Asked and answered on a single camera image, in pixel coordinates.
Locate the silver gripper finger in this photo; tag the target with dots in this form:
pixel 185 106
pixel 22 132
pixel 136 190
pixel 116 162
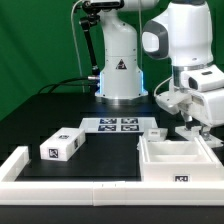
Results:
pixel 205 132
pixel 188 120

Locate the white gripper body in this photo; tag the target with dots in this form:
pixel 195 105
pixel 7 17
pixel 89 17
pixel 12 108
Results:
pixel 205 88

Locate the white cabinet body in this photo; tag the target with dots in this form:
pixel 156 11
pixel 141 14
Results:
pixel 178 161

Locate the small white door part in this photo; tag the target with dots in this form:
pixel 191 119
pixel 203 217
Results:
pixel 155 134

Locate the white door panel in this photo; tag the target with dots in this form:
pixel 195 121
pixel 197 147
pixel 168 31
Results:
pixel 194 132

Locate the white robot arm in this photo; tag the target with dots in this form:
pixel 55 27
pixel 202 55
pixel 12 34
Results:
pixel 182 33

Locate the white closed box part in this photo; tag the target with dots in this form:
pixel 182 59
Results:
pixel 63 144

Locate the white marker base plate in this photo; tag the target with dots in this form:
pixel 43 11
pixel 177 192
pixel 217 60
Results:
pixel 118 125

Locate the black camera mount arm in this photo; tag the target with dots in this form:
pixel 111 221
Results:
pixel 91 19

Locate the white U-shaped table frame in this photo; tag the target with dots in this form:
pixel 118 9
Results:
pixel 13 192

